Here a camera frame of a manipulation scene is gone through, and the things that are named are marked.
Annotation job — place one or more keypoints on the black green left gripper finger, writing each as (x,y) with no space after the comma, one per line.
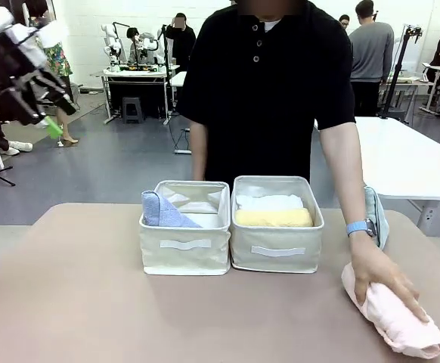
(59,94)
(53,129)

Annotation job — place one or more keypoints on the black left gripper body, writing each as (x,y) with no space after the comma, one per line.
(12,75)

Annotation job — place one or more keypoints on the white towel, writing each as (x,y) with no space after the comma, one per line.
(269,202)

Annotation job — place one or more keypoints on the yellow towel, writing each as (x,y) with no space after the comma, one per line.
(273,218)

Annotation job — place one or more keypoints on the pink towel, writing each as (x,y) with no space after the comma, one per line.
(394,329)

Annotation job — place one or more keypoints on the person right forearm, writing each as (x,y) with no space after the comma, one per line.
(198,151)

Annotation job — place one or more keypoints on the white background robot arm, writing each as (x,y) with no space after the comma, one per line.
(150,43)
(110,41)

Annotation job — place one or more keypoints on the person left forearm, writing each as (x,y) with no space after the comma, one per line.
(346,181)

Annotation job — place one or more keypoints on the person left hand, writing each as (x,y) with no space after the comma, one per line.
(375,268)

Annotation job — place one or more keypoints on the woman in floral skirt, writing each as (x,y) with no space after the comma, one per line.
(59,60)

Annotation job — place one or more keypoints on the grey plastic stool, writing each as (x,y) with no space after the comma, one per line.
(132,109)

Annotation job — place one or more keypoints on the white background work table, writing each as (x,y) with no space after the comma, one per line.
(137,72)

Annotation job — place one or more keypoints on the seated dark haired person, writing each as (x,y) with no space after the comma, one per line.
(133,45)

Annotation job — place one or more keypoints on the white power strip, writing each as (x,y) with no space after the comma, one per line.
(183,151)

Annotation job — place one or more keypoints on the standing person in black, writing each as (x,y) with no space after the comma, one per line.
(182,41)

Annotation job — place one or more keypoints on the blue folded towel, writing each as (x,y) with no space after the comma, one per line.
(163,215)

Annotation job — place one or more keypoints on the cream fabric storage basket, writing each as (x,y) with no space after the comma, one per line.
(184,261)
(276,261)

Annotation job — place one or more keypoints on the person in black polo shirt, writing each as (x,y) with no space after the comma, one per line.
(265,94)

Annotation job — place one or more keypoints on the person with glasses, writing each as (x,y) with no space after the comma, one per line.
(344,22)

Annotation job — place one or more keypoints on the person in grey sweater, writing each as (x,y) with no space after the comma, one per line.
(371,53)

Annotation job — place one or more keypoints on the blue band wristwatch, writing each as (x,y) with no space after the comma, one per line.
(356,228)

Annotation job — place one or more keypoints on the pale blue grey towel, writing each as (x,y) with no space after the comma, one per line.
(380,215)

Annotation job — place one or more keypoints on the tall black tripod stand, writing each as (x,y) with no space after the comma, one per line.
(397,75)

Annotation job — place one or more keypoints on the large white table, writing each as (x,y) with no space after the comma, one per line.
(401,159)

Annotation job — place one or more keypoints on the white background desk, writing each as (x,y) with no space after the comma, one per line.
(439,83)

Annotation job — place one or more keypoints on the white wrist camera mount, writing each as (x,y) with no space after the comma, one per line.
(19,34)

